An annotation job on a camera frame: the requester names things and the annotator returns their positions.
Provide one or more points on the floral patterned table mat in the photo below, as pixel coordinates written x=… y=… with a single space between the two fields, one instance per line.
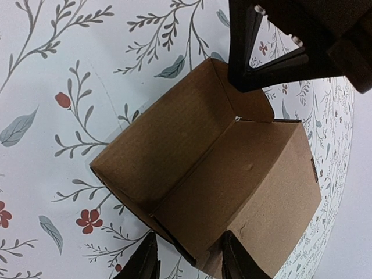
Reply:
x=74 y=74

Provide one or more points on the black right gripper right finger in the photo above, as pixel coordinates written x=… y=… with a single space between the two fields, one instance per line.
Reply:
x=237 y=262

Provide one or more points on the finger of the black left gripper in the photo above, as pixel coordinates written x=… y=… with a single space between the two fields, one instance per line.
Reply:
x=308 y=61

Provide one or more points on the brown cardboard box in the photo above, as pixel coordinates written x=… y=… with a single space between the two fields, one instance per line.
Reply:
x=205 y=159

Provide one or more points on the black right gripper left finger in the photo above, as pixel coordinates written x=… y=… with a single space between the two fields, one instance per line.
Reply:
x=144 y=262

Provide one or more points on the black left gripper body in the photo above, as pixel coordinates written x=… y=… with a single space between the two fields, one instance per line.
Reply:
x=335 y=34

